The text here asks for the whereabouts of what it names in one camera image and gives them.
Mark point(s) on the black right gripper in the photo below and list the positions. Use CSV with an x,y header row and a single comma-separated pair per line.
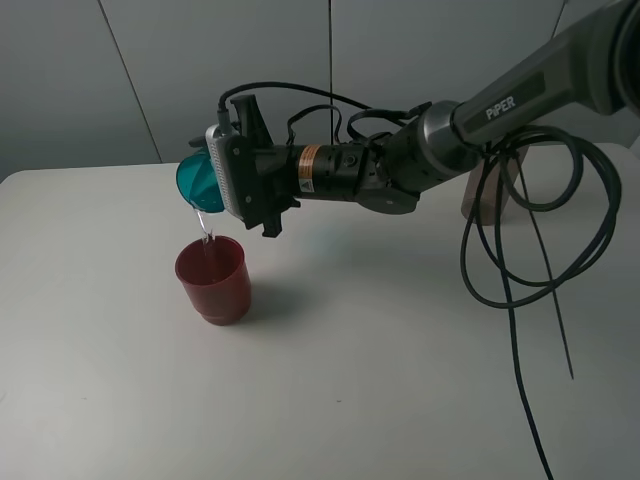
x,y
346,172

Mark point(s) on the teal translucent plastic cup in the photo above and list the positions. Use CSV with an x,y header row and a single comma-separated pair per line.
x,y
197,183

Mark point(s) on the brown translucent water bottle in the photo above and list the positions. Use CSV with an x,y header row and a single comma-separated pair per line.
x,y
489,205

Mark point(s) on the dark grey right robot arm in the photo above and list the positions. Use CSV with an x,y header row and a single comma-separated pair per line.
x,y
594,63

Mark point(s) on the red plastic cup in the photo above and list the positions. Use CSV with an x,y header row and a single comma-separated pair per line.
x,y
216,280

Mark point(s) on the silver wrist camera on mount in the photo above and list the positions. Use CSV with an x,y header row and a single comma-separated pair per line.
x,y
232,153

